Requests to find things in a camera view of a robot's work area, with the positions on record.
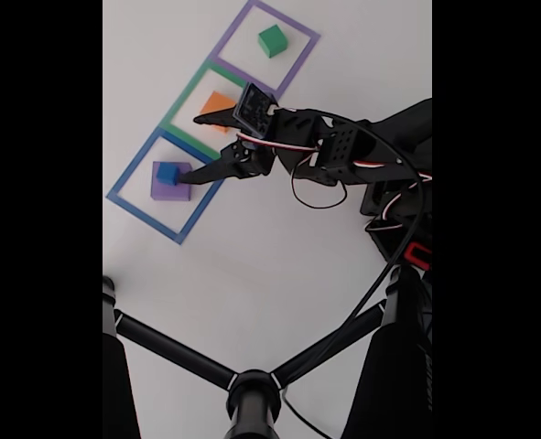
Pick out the orange block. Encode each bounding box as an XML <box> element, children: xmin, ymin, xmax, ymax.
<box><xmin>200</xmin><ymin>91</ymin><xmax>239</xmax><ymax>134</ymax></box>

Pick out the small blue cube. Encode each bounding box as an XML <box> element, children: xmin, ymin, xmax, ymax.
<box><xmin>156</xmin><ymin>163</ymin><xmax>181</xmax><ymax>187</ymax></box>

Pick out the purple block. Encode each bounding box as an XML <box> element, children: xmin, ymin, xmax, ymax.
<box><xmin>149</xmin><ymin>161</ymin><xmax>193</xmax><ymax>202</ymax></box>

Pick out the green block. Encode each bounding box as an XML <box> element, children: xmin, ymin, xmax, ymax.
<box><xmin>257</xmin><ymin>24</ymin><xmax>290</xmax><ymax>59</ymax></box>

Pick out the green tape square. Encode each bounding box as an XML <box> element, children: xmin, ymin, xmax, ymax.
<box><xmin>158</xmin><ymin>58</ymin><xmax>253</xmax><ymax>162</ymax></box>

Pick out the purple tape square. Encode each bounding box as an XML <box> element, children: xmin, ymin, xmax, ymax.
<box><xmin>209</xmin><ymin>0</ymin><xmax>321</xmax><ymax>101</ymax></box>

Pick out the blue tape square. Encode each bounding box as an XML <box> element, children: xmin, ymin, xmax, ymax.
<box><xmin>105</xmin><ymin>126</ymin><xmax>228</xmax><ymax>246</ymax></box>

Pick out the red clamp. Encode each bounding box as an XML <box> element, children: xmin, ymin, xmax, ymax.
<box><xmin>403</xmin><ymin>241</ymin><xmax>433</xmax><ymax>272</ymax></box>

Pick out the red white servo wire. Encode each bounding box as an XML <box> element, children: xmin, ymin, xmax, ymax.
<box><xmin>235</xmin><ymin>132</ymin><xmax>433</xmax><ymax>210</ymax></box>
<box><xmin>364</xmin><ymin>182</ymin><xmax>425</xmax><ymax>232</ymax></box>

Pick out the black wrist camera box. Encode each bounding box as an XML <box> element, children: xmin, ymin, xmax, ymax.
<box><xmin>232</xmin><ymin>81</ymin><xmax>278</xmax><ymax>139</ymax></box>

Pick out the black camera tripod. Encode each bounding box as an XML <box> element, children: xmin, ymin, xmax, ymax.
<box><xmin>103</xmin><ymin>267</ymin><xmax>433</xmax><ymax>439</ymax></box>

